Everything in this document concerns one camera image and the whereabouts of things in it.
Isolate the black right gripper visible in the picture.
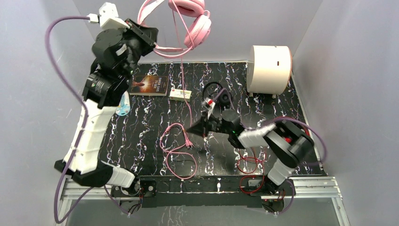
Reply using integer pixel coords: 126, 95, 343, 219
186, 110, 231, 138

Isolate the black on-ear headphones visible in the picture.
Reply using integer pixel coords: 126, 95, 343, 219
201, 81, 233, 107

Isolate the pink over-ear headphones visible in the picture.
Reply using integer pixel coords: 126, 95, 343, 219
153, 0, 212, 59

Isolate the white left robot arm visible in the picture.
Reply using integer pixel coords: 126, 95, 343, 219
54, 19, 159, 196

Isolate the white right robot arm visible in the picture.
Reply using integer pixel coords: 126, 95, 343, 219
186, 110, 314, 195

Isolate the small white cardboard box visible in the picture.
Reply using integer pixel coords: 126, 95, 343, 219
169, 89, 192, 102

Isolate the dark paperback book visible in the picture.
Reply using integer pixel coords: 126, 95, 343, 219
128, 74, 169, 96

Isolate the white and blue small device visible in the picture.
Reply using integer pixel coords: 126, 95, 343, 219
115, 91, 130, 116

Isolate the white cylindrical container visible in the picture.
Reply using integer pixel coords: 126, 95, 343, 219
246, 45, 292, 95

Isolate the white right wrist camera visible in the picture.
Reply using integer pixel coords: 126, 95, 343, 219
201, 97, 215, 119

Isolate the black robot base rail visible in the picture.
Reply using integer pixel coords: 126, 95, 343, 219
111, 176, 296, 211

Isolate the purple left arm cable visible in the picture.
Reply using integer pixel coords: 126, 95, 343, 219
44, 16, 104, 224

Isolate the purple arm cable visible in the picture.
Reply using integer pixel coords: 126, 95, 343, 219
44, 16, 104, 224
212, 88, 328, 164

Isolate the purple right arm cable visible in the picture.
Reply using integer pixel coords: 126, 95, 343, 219
212, 88, 328, 164

